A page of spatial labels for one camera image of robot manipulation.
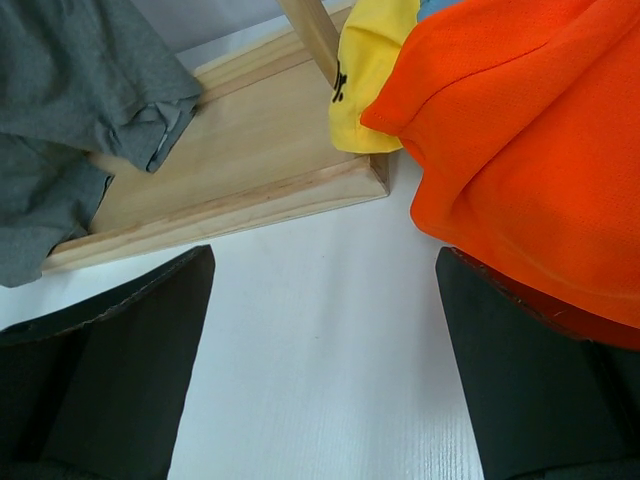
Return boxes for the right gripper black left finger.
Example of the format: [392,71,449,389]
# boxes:
[1,246,215,479]

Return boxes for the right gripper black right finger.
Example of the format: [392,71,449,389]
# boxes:
[436,248,639,479]

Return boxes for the orange shorts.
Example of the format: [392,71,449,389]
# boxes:
[361,1,639,350]

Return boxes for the grey shorts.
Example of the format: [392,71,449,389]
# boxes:
[1,1,202,288]

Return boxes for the yellow shorts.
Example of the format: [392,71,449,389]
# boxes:
[329,0,420,154]

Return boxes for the light blue shorts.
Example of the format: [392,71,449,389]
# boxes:
[416,0,458,23]

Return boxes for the wooden clothes rack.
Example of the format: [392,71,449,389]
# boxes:
[43,1,390,273]

